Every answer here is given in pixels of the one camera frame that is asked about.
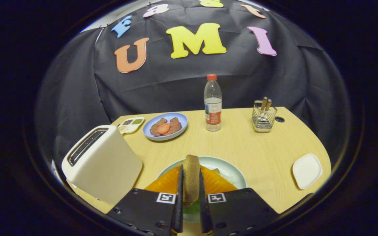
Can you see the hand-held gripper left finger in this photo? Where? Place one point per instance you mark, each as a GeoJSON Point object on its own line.
{"type": "Point", "coordinates": [178, 213]}

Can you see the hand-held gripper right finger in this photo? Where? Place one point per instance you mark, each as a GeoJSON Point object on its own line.
{"type": "Point", "coordinates": [204, 213]}

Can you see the green lettuce leaf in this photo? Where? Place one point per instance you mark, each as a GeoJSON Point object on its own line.
{"type": "Point", "coordinates": [192, 208]}

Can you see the brown bread slice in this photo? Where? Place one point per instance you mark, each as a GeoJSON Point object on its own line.
{"type": "Point", "coordinates": [191, 177]}

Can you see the pale food piece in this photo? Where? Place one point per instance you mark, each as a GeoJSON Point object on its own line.
{"type": "Point", "coordinates": [226, 177]}

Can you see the large pale green plate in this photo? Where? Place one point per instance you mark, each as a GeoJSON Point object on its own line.
{"type": "Point", "coordinates": [215, 162]}

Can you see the cream white toaster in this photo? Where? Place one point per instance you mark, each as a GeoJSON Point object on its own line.
{"type": "Point", "coordinates": [107, 167]}

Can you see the red tomato slice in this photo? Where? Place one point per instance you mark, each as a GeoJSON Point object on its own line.
{"type": "Point", "coordinates": [164, 128]}

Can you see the brown meat patty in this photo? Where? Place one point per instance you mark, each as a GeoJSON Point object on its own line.
{"type": "Point", "coordinates": [176, 124]}
{"type": "Point", "coordinates": [154, 129]}

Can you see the blue plate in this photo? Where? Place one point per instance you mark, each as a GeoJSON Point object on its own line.
{"type": "Point", "coordinates": [181, 118]}

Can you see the white condiment tray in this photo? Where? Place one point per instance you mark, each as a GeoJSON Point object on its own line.
{"type": "Point", "coordinates": [133, 128]}

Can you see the clear plastic water bottle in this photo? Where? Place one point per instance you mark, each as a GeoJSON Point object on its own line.
{"type": "Point", "coordinates": [212, 108]}

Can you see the small white square plate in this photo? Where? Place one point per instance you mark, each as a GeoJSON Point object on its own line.
{"type": "Point", "coordinates": [307, 171]}

